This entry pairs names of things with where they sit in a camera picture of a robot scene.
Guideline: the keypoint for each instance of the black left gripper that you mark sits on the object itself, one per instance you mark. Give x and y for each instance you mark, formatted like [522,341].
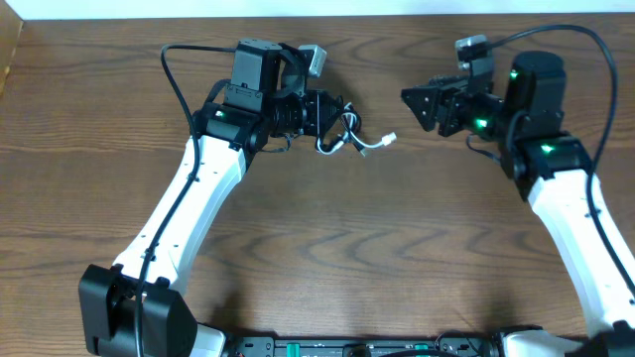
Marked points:
[317,101]

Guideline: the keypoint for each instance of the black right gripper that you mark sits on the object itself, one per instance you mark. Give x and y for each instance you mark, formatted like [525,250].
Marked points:
[442,92]

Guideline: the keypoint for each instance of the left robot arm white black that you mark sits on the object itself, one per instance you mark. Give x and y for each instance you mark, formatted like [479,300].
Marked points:
[136,307]

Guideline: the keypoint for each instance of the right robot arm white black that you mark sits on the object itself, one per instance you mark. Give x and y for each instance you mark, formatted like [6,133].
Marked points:
[551,170]

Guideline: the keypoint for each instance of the cardboard panel at left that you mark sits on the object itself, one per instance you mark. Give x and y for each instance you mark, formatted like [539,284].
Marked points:
[11,26]

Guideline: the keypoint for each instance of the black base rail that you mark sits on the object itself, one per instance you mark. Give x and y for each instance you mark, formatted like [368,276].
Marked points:
[454,343]

